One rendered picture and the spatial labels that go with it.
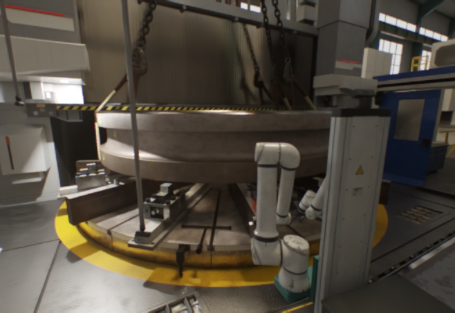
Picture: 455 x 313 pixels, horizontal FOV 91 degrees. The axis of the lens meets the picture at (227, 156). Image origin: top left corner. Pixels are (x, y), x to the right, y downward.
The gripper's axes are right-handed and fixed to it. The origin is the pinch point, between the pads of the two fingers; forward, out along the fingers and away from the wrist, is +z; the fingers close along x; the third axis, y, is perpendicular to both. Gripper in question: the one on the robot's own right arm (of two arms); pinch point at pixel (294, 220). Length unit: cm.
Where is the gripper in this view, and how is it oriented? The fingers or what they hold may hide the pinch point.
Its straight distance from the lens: 222.0
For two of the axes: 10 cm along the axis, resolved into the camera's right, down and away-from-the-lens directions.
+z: -2.9, 8.3, 4.7
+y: 4.0, 5.5, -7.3
